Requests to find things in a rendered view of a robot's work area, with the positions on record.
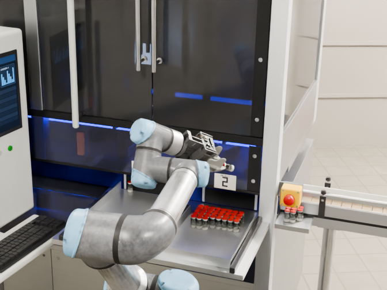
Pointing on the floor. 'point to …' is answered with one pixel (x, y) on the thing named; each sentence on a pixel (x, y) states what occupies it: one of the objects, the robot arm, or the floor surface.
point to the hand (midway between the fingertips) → (219, 165)
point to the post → (273, 136)
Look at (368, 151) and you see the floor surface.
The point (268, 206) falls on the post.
